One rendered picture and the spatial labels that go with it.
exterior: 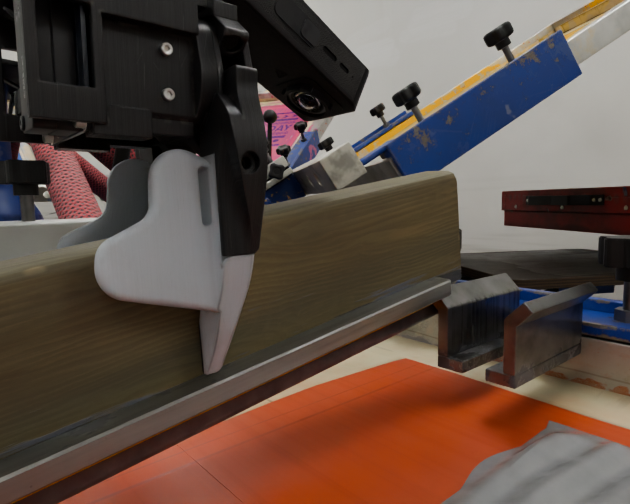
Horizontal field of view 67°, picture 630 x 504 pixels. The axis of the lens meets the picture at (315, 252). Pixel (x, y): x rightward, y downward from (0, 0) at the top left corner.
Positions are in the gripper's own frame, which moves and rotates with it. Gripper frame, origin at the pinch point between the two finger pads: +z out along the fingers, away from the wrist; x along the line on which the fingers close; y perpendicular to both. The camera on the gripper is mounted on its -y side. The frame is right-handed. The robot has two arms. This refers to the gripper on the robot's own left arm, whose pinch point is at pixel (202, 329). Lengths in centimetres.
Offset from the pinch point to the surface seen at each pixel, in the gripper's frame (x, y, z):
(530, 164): -81, -200, -21
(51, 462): 2.3, 7.1, 2.9
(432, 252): 1.9, -15.3, -2.6
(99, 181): -98, -24, -12
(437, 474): 7.2, -8.5, 7.4
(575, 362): 6.8, -25.6, 5.8
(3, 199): -74, -2, -7
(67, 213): -43.3, -4.4, -5.0
